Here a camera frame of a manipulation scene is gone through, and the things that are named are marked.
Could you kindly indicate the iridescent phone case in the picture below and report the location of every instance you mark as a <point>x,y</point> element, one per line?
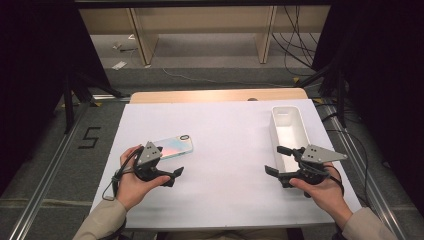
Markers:
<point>176,146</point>

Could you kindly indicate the light wooden desk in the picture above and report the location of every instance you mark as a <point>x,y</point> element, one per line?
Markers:
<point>200,20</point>

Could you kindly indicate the person's right hand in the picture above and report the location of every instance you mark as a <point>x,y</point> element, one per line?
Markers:
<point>325,196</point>

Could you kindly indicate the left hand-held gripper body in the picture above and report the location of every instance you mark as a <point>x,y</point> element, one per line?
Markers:
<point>148,156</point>

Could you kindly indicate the aluminium floor rail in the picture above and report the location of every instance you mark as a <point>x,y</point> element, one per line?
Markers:
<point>363,173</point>
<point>46,176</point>

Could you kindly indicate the wooden table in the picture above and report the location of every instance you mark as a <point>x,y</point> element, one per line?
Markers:
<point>206,96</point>

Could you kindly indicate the white plastic bin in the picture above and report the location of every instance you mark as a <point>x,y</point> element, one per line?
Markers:
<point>290,130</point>

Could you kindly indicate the black curtain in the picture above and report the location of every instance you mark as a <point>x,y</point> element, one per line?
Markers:
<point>36,66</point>
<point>383,66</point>

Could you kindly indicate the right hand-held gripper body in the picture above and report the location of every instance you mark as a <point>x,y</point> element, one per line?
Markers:
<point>313,155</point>

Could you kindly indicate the white paper scrap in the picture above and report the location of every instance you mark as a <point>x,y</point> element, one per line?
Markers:
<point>119,65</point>

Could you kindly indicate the white foam board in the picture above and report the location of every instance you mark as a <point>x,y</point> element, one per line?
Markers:
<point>226,166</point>

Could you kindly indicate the person's left hand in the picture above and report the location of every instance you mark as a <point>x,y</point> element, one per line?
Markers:
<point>131,186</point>

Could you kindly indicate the black tripod stand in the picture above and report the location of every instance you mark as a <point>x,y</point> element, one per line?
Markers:
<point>70,100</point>
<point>338,90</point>

